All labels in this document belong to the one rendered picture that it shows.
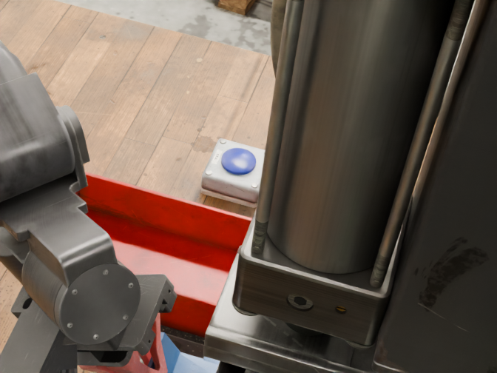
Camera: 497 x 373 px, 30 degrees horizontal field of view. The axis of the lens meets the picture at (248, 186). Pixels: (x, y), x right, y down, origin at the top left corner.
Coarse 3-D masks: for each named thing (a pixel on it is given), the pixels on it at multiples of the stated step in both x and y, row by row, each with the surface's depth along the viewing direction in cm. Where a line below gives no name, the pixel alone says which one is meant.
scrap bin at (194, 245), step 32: (96, 192) 100; (128, 192) 99; (160, 192) 98; (128, 224) 102; (160, 224) 101; (192, 224) 100; (224, 224) 98; (128, 256) 99; (160, 256) 99; (192, 256) 100; (224, 256) 100; (192, 288) 97; (160, 320) 93; (192, 320) 92
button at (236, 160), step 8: (224, 152) 106; (232, 152) 106; (240, 152) 106; (248, 152) 107; (224, 160) 105; (232, 160) 105; (240, 160) 106; (248, 160) 106; (224, 168) 105; (232, 168) 105; (240, 168) 105; (248, 168) 105
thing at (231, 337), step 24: (216, 312) 61; (216, 336) 60; (240, 336) 60; (264, 336) 60; (288, 336) 61; (312, 336) 61; (240, 360) 61; (264, 360) 60; (288, 360) 59; (312, 360) 59; (336, 360) 60; (360, 360) 61
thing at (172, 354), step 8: (160, 336) 78; (168, 344) 78; (168, 352) 78; (176, 352) 79; (152, 360) 76; (168, 360) 78; (176, 360) 79; (184, 360) 79; (192, 360) 79; (200, 360) 79; (208, 360) 79; (152, 368) 76; (168, 368) 78; (176, 368) 79; (184, 368) 79; (192, 368) 79; (200, 368) 79; (208, 368) 79; (216, 368) 79
